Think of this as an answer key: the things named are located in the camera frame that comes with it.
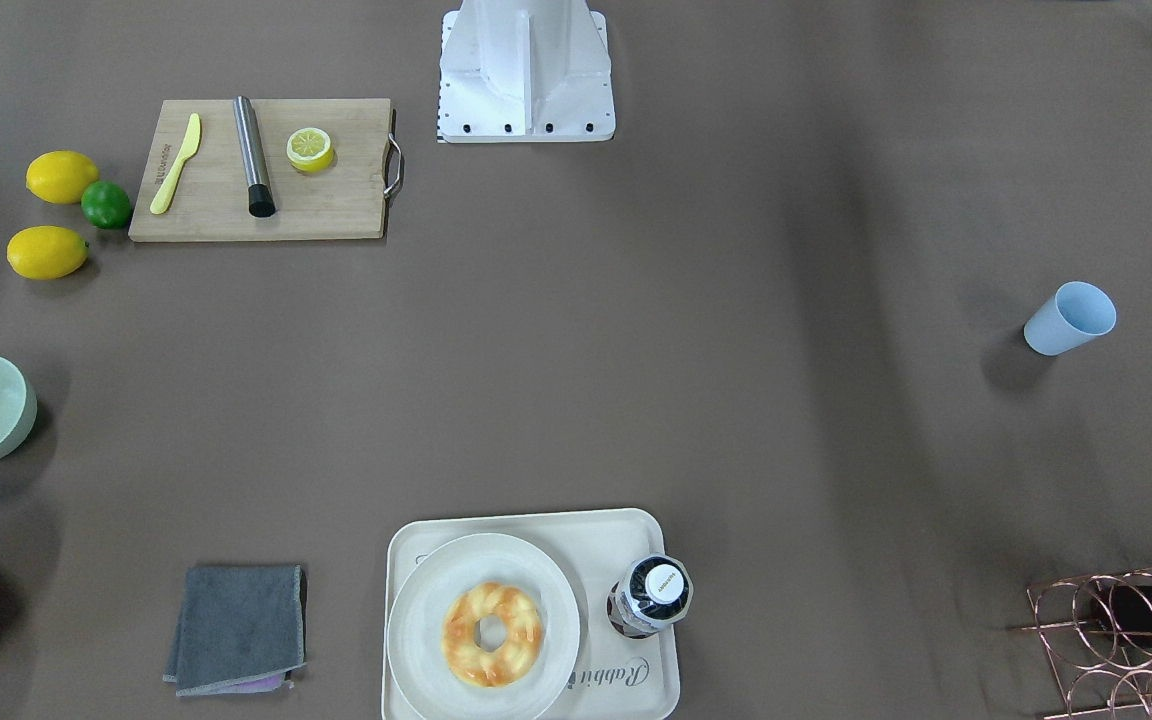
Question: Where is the cream serving tray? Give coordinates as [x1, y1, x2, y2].
[381, 509, 681, 719]

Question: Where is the yellow lemon upper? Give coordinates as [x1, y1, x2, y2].
[26, 150, 100, 205]

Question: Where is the dark tea bottle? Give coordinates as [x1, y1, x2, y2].
[605, 553, 694, 639]

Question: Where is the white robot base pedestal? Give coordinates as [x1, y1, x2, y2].
[435, 1, 616, 143]

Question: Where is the glazed donut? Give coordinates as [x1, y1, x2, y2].
[440, 582, 544, 688]

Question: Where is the light blue cup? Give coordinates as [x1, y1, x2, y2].
[1021, 281, 1117, 357]

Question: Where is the green lime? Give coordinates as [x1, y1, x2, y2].
[79, 181, 134, 232]

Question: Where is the wooden cutting board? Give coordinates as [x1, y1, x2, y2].
[128, 97, 401, 242]

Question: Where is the steel muddler black tip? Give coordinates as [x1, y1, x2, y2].
[233, 94, 276, 218]

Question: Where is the yellow lemon lower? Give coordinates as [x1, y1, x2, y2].
[6, 225, 88, 281]

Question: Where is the yellow plastic knife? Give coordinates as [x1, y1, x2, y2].
[147, 113, 202, 215]

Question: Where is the grey folded cloth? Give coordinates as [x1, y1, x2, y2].
[162, 564, 306, 697]

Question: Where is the half lemon slice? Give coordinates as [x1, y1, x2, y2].
[285, 127, 335, 174]

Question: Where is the white plate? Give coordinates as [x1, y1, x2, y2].
[387, 533, 582, 719]

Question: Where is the yellow lemon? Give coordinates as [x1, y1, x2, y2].
[6, 225, 88, 281]
[26, 150, 100, 205]

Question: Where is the copper wire bottle rack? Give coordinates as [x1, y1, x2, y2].
[1023, 568, 1152, 719]

